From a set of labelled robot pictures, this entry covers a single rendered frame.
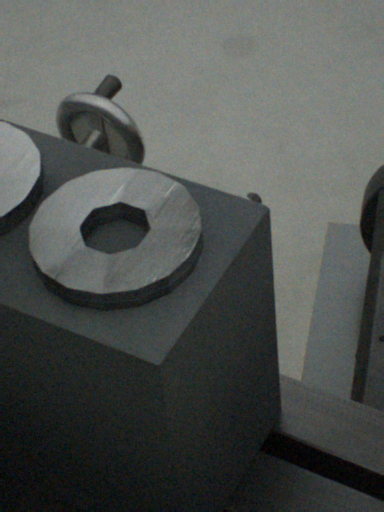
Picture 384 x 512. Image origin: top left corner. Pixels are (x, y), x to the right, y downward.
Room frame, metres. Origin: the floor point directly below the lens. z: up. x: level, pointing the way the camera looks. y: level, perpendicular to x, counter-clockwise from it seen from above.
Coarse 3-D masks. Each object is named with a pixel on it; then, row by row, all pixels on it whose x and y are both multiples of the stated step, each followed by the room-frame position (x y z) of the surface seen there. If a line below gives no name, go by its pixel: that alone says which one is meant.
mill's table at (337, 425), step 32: (288, 384) 0.50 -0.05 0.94; (288, 416) 0.47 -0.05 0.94; (320, 416) 0.47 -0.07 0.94; (352, 416) 0.46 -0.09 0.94; (288, 448) 0.46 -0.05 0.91; (320, 448) 0.44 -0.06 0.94; (352, 448) 0.44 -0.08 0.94; (0, 480) 0.45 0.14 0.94; (256, 480) 0.43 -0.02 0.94; (288, 480) 0.42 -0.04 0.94; (320, 480) 0.42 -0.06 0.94; (352, 480) 0.43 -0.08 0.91
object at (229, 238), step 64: (0, 128) 0.55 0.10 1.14; (0, 192) 0.49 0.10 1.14; (64, 192) 0.49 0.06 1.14; (128, 192) 0.48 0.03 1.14; (192, 192) 0.49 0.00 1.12; (0, 256) 0.46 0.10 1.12; (64, 256) 0.44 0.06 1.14; (128, 256) 0.44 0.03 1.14; (192, 256) 0.43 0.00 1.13; (256, 256) 0.46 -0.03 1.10; (0, 320) 0.43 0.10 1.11; (64, 320) 0.41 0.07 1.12; (128, 320) 0.41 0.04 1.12; (192, 320) 0.40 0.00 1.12; (256, 320) 0.45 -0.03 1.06; (0, 384) 0.44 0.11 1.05; (64, 384) 0.41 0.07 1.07; (128, 384) 0.39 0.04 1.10; (192, 384) 0.40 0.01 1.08; (256, 384) 0.45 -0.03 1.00; (0, 448) 0.45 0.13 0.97; (64, 448) 0.42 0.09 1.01; (128, 448) 0.39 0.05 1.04; (192, 448) 0.39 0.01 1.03; (256, 448) 0.44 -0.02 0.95
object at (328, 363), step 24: (336, 240) 1.12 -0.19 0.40; (360, 240) 1.11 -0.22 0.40; (336, 264) 1.08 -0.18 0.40; (360, 264) 1.07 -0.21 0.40; (336, 288) 1.04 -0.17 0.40; (360, 288) 1.03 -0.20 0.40; (312, 312) 1.00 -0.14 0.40; (336, 312) 1.00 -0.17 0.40; (360, 312) 0.99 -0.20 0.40; (312, 336) 0.96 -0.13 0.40; (336, 336) 0.96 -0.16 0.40; (312, 360) 0.93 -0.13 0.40; (336, 360) 0.92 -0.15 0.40; (312, 384) 0.89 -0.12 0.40; (336, 384) 0.89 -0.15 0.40
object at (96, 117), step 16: (112, 80) 1.13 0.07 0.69; (80, 96) 1.11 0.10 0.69; (96, 96) 1.10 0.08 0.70; (112, 96) 1.12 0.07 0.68; (64, 112) 1.12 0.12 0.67; (80, 112) 1.11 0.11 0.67; (96, 112) 1.09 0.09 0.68; (112, 112) 1.09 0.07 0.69; (64, 128) 1.12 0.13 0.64; (80, 128) 1.12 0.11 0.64; (96, 128) 1.10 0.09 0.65; (112, 128) 1.09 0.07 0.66; (128, 128) 1.07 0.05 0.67; (80, 144) 1.08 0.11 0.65; (96, 144) 1.08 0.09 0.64; (112, 144) 1.09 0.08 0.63; (128, 144) 1.07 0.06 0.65; (144, 144) 1.08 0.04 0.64
